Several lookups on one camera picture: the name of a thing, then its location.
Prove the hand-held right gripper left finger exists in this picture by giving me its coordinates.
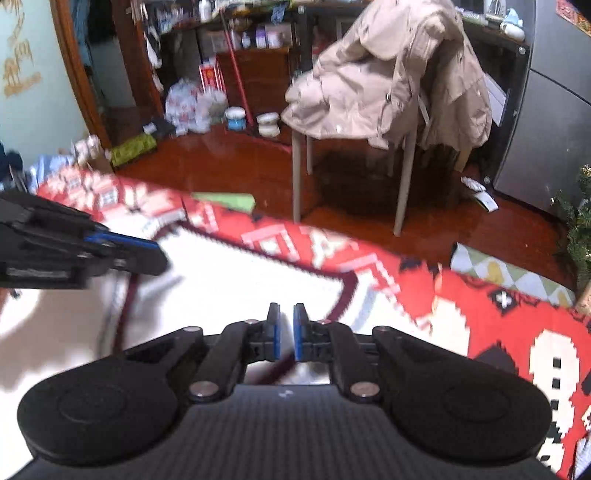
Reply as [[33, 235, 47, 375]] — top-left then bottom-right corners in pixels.
[[122, 302, 281, 403]]

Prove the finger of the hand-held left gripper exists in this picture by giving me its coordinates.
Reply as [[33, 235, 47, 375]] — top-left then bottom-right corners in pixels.
[[90, 250, 169, 278], [85, 230, 160, 252]]

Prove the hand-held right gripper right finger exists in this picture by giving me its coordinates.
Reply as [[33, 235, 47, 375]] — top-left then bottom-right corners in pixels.
[[293, 303, 455, 402]]

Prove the cream knit vest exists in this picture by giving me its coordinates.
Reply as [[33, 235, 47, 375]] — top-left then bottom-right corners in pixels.
[[0, 222, 432, 393]]

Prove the white plastic bag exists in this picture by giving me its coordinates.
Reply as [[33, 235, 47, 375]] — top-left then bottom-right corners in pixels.
[[165, 78, 229, 134]]

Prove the beige chair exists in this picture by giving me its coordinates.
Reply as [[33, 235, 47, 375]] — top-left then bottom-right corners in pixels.
[[291, 124, 474, 237]]

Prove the red and white box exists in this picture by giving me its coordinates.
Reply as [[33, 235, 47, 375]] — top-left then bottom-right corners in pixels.
[[198, 62, 227, 95]]

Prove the red patterned blanket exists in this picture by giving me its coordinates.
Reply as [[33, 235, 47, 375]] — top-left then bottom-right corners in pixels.
[[37, 166, 591, 480]]

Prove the brown wooden cabinet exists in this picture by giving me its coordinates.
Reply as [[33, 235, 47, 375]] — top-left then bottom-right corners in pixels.
[[217, 46, 296, 130]]

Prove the triangle patterned rug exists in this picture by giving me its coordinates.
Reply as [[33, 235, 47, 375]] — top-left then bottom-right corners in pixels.
[[450, 242, 578, 308]]

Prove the beige jacket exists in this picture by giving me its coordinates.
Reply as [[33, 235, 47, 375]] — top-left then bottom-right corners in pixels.
[[281, 0, 492, 151]]

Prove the grey refrigerator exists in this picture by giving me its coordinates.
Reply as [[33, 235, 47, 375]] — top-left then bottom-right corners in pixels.
[[492, 0, 591, 222]]

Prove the blue and white toy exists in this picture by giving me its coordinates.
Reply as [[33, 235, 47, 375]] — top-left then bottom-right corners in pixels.
[[501, 9, 526, 42]]

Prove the brown wooden door frame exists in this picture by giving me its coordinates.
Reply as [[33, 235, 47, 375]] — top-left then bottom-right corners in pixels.
[[51, 0, 112, 148]]

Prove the gold wall decal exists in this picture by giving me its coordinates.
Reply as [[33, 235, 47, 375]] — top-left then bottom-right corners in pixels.
[[2, 0, 42, 97]]

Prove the red broom handle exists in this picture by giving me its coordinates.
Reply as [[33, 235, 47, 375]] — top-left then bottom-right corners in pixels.
[[219, 9, 254, 127]]

